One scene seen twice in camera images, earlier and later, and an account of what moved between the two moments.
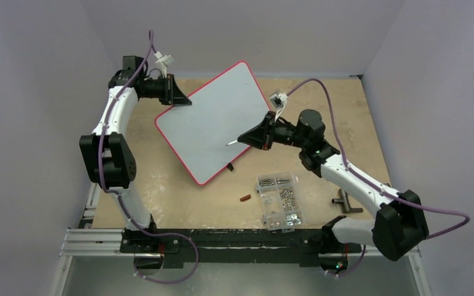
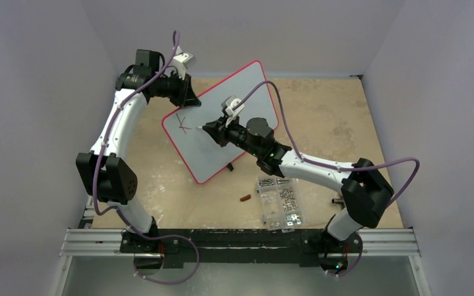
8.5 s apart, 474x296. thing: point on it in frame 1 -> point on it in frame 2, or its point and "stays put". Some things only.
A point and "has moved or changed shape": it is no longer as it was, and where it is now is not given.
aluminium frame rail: [85, 241] stays put
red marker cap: [245, 198] stays put
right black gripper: [268, 131] -> [222, 131]
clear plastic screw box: [281, 200] stays put
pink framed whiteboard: [220, 112] has moved or changed shape
